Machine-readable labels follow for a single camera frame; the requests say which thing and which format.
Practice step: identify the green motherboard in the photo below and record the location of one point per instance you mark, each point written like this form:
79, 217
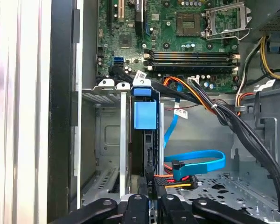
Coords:
168, 42

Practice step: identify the black graphics card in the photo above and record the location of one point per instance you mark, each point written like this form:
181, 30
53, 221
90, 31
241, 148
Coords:
139, 16

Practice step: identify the white expansion slot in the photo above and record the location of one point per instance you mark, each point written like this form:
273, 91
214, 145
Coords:
121, 11

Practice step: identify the grey metal drive cage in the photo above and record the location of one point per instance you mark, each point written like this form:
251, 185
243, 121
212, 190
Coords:
268, 126

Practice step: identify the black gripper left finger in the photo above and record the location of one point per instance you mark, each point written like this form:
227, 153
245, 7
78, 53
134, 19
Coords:
135, 210

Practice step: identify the black RAM slot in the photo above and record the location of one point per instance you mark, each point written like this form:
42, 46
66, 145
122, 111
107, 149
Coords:
191, 63
191, 58
191, 53

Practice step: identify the metal socket cover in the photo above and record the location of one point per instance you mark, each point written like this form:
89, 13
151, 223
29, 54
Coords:
244, 18

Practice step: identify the locking lever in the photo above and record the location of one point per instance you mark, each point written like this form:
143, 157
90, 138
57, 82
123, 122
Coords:
226, 37

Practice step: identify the grey metal disk bay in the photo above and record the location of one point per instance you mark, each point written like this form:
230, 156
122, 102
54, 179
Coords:
112, 140

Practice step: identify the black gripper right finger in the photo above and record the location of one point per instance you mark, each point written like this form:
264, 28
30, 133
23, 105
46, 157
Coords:
170, 210

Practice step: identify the hard disk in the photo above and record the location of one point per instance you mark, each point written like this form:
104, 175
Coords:
145, 114

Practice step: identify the grey power supply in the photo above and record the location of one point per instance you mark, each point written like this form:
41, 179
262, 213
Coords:
277, 23

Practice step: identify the black PC case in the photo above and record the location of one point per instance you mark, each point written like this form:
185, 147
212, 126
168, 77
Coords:
60, 116

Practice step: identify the CPU socket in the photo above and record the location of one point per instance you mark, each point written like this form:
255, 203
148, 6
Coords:
188, 24

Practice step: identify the black expansion slot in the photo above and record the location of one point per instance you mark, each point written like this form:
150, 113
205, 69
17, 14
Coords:
109, 14

